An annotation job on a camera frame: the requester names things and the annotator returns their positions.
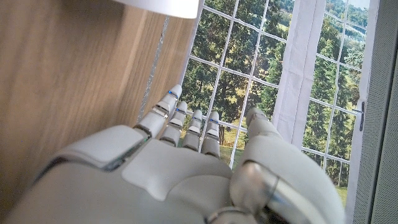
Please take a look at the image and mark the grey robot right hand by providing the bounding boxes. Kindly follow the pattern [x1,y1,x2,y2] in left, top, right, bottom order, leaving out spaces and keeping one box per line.
[1,83,346,224]

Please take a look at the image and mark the grey perforated metal panel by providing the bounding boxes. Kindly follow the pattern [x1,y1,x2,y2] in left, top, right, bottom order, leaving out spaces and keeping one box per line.
[353,0,398,224]

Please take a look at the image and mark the printed window backdrop cloth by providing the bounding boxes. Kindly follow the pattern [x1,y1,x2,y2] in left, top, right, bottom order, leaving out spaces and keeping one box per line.
[178,0,381,224]

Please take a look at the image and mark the white mechanical timer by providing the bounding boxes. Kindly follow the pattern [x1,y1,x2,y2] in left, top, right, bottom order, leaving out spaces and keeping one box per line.
[113,0,200,19]

